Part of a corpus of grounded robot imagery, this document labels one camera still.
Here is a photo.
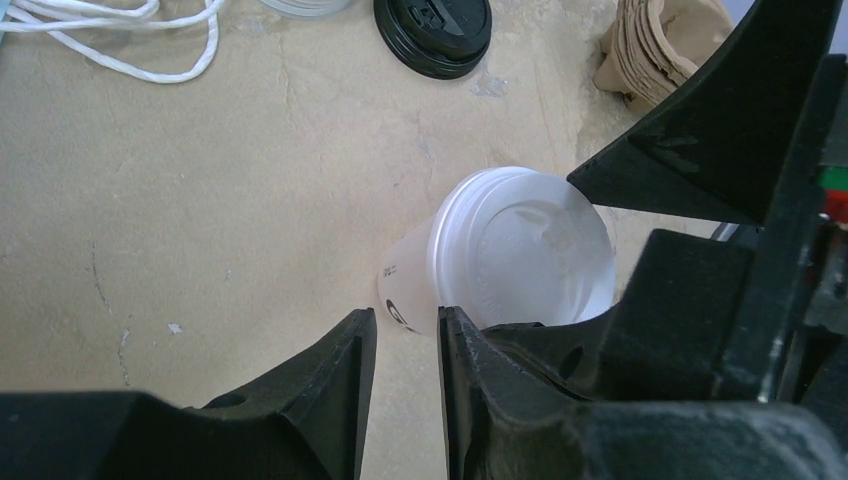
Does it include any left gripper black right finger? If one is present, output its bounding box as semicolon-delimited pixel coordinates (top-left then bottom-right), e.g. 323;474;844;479
438;307;847;479

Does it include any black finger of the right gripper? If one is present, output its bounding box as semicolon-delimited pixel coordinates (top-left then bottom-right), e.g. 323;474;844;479
483;228;756;400

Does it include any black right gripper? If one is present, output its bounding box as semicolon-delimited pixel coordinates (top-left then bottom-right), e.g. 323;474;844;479
568;0;847;431

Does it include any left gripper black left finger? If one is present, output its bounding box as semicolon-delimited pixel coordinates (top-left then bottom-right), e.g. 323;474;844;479
1;309;377;479

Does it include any white paper coffee cup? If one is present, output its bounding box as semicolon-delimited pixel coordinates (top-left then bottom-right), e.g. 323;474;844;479
377;217;438;337

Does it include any single black cup lid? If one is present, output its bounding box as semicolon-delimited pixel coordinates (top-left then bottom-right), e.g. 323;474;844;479
373;0;493;80

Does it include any white cup lid stack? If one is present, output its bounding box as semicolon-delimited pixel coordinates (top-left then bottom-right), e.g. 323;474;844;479
260;0;351;19

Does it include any blue checkered paper bag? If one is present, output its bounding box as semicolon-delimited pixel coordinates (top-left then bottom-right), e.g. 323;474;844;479
1;0;226;85

